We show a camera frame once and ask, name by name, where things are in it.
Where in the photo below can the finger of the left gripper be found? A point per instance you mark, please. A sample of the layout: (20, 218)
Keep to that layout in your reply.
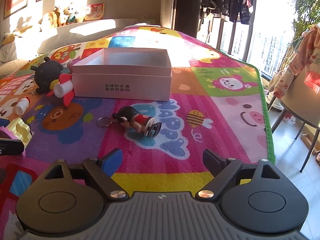
(11, 147)

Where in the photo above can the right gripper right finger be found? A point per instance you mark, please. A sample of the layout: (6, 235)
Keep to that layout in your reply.
(223, 170)

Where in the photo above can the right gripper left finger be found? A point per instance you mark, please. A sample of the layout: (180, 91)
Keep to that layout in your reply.
(99, 172)

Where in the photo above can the yellow pudding toy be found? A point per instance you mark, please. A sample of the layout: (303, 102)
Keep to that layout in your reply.
(17, 129)

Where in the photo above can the small white yogurt bottle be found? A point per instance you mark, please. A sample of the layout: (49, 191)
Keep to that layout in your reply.
(22, 106)

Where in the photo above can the boy figure keychain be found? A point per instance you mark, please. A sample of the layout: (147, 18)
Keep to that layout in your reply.
(130, 118)

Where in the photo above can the black plush toy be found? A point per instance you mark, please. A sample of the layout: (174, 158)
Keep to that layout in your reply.
(45, 74)

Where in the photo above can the pink cartoon squishy toy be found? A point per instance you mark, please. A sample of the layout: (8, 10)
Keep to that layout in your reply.
(71, 63)

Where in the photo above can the colourful cartoon play mat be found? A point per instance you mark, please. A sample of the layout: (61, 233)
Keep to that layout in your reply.
(216, 103)

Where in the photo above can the white cardboard box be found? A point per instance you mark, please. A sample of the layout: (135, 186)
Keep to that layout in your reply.
(124, 73)

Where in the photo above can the orange plush toy on ledge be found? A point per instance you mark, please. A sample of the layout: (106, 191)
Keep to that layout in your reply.
(49, 20)

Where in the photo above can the floral garment on table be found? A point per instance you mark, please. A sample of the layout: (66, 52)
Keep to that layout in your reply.
(306, 60)

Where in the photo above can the red picture book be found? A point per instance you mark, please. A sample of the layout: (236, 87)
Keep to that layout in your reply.
(94, 12)

